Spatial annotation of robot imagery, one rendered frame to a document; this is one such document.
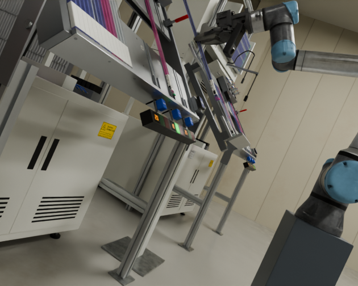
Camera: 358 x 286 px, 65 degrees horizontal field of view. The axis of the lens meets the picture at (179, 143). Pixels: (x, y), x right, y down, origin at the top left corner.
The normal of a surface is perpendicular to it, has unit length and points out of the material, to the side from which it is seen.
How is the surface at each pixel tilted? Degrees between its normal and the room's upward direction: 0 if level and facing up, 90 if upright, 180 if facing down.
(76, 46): 137
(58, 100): 90
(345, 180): 98
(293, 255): 90
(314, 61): 110
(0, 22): 90
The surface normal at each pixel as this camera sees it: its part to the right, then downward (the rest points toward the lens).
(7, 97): 0.82, 0.38
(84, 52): 0.25, 0.93
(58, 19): -0.40, -0.16
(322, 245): -0.19, -0.07
